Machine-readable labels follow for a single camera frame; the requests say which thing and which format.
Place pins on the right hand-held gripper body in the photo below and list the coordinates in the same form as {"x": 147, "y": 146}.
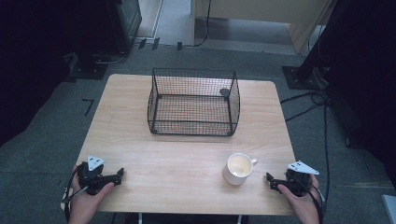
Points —
{"x": 299, "y": 183}

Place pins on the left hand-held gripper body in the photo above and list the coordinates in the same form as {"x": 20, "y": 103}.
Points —
{"x": 90, "y": 179}

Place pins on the white cup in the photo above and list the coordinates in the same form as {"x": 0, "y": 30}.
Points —
{"x": 238, "y": 166}

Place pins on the person's right hand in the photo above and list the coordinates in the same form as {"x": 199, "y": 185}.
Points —
{"x": 306, "y": 203}

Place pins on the person's left hand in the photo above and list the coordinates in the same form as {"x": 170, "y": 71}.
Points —
{"x": 82, "y": 202}

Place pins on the black angled floor tape mark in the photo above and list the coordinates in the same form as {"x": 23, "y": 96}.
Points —
{"x": 89, "y": 105}

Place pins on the person's dark pants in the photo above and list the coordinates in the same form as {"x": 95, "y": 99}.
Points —
{"x": 186, "y": 219}

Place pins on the white flat object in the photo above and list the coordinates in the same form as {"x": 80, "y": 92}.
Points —
{"x": 390, "y": 208}

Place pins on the black curtain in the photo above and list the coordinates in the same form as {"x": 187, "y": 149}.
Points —
{"x": 31, "y": 62}
{"x": 367, "y": 77}

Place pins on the black floor tape strip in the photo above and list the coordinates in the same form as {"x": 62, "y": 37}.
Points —
{"x": 155, "y": 44}
{"x": 142, "y": 43}
{"x": 179, "y": 46}

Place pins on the black equipment cabinet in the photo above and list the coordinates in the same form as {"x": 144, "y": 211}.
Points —
{"x": 126, "y": 21}

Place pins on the light wooden cabinet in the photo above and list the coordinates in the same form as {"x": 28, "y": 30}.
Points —
{"x": 264, "y": 11}

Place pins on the black stand base plate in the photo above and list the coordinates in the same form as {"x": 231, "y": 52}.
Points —
{"x": 299, "y": 79}
{"x": 88, "y": 70}

